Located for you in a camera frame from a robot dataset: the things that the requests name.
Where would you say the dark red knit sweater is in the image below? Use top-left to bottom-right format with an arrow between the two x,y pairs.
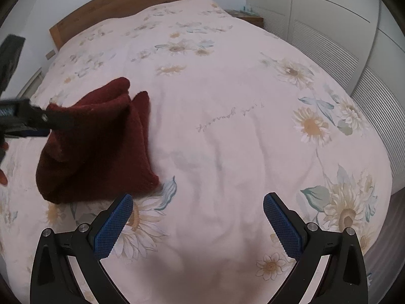
35,77 -> 160,205

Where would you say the floral bed blanket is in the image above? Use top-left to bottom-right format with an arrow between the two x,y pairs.
0,0 -> 394,304

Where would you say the wooden bed headboard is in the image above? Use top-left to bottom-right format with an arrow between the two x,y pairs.
49,0 -> 211,51

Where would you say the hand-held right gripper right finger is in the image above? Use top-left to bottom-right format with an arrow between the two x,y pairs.
263,193 -> 369,304

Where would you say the wooden nightstand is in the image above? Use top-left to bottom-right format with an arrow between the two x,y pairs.
226,8 -> 265,29

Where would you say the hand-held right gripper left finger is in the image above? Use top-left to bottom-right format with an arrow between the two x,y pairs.
30,194 -> 134,304

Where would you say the person's left hand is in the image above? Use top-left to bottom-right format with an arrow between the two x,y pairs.
0,141 -> 9,186

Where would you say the white louvered wardrobe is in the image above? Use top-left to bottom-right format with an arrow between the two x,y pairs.
245,0 -> 405,197

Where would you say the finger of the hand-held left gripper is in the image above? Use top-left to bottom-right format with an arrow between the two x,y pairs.
0,99 -> 76,130
0,124 -> 49,139

